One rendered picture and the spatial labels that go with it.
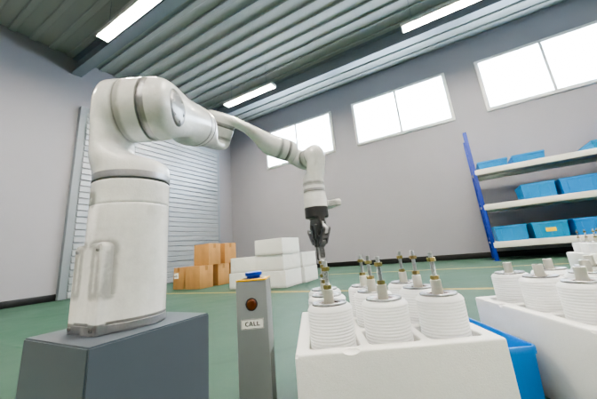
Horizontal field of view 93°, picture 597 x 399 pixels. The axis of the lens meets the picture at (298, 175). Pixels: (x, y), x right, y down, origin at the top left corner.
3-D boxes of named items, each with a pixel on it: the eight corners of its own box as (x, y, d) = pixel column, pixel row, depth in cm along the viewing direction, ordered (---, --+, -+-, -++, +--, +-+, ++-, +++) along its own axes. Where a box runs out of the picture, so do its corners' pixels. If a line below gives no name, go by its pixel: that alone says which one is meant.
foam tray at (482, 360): (537, 458, 47) (506, 338, 52) (304, 475, 48) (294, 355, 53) (437, 366, 85) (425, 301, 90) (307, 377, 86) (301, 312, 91)
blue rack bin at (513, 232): (494, 241, 445) (490, 227, 451) (524, 238, 428) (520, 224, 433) (497, 242, 403) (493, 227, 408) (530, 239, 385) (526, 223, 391)
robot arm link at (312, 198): (343, 204, 90) (340, 186, 91) (310, 205, 86) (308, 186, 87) (330, 209, 98) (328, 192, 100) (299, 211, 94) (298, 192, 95)
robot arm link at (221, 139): (201, 145, 88) (166, 140, 63) (209, 115, 88) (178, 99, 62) (229, 153, 89) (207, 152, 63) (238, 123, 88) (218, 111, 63)
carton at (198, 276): (213, 286, 403) (212, 264, 411) (199, 289, 383) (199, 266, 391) (199, 286, 418) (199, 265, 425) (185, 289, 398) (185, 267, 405)
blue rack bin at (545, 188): (518, 203, 439) (513, 189, 445) (549, 199, 422) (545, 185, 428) (524, 199, 397) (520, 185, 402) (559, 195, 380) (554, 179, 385)
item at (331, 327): (365, 413, 52) (352, 307, 57) (314, 414, 53) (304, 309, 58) (362, 388, 61) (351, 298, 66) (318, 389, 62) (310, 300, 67)
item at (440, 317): (441, 404, 53) (422, 299, 57) (425, 381, 62) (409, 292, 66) (496, 402, 52) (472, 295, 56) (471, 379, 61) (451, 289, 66)
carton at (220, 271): (229, 283, 431) (229, 262, 439) (218, 285, 411) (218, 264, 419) (215, 283, 445) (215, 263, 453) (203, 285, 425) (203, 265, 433)
